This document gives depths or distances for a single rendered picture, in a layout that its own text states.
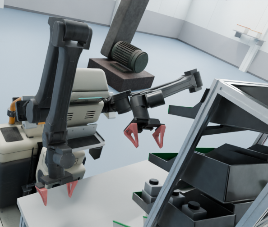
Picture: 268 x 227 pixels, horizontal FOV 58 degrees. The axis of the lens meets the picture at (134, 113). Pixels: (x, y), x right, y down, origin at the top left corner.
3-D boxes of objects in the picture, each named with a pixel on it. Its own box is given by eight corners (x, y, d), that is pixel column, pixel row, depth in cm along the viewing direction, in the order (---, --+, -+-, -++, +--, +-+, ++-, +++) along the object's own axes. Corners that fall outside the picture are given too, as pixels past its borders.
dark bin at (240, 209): (166, 189, 86) (168, 169, 85) (194, 186, 92) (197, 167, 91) (229, 233, 61) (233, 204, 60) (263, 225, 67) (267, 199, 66)
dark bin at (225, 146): (183, 154, 79) (186, 132, 78) (213, 154, 85) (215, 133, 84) (263, 187, 54) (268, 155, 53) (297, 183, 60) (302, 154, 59)
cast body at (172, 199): (158, 209, 71) (161, 186, 70) (170, 207, 73) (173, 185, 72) (176, 224, 63) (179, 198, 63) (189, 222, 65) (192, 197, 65)
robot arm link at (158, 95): (138, 113, 101) (131, 94, 100) (164, 106, 100) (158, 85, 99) (137, 119, 90) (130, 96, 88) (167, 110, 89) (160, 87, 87)
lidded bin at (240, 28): (247, 34, 1081) (250, 28, 1070) (243, 33, 1054) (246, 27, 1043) (237, 31, 1111) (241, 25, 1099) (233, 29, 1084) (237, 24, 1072)
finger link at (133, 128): (154, 143, 80) (148, 119, 85) (136, 142, 76) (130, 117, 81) (145, 152, 85) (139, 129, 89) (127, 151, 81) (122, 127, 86)
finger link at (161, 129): (171, 143, 83) (164, 120, 88) (154, 143, 80) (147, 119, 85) (161, 152, 88) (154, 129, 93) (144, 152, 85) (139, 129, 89)
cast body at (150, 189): (140, 197, 78) (143, 176, 77) (152, 197, 80) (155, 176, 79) (153, 210, 70) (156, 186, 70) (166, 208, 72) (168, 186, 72)
